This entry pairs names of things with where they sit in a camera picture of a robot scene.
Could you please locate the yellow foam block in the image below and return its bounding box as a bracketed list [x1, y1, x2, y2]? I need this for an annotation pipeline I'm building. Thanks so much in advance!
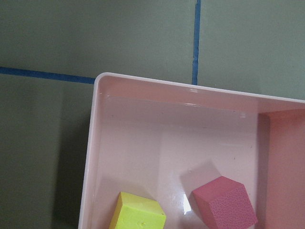
[109, 191, 166, 229]

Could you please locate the red foam block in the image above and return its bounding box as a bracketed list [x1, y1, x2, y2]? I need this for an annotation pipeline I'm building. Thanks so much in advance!
[192, 176, 258, 229]

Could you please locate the orange foam block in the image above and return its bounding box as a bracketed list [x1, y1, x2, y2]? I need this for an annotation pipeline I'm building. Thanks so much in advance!
[255, 109, 305, 229]

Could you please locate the pink plastic bin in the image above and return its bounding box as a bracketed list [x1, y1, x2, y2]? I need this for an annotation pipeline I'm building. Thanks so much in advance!
[78, 73, 305, 229]

